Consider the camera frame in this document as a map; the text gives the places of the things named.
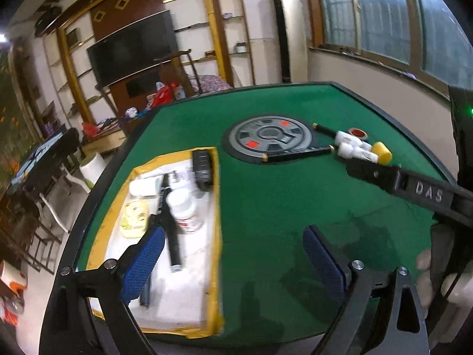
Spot small white bottle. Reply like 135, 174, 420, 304
338, 143, 378, 164

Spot black marker purple caps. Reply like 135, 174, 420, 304
157, 174, 183, 272

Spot black rectangular device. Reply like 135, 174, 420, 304
192, 149, 213, 191

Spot gloved right hand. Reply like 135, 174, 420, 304
416, 248, 472, 350

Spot yellow rimmed white tray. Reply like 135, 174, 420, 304
85, 147, 224, 339

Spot black tape roll red core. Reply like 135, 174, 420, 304
348, 128, 368, 141

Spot white bottle with logo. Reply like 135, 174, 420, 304
334, 131, 372, 151

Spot large white pill bottle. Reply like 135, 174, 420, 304
166, 188, 203, 233

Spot white plug adapter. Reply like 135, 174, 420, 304
128, 176, 162, 199

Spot black marker gold caps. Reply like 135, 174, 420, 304
260, 145, 335, 164

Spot dark side table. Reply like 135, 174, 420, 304
7, 128, 80, 202

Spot round grey table control panel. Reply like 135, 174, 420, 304
221, 114, 318, 164

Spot standing air conditioner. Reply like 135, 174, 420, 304
271, 0, 309, 83

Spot dark wooden chair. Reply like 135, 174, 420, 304
155, 49, 203, 98

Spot wall mounted black television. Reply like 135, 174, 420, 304
88, 10, 179, 87

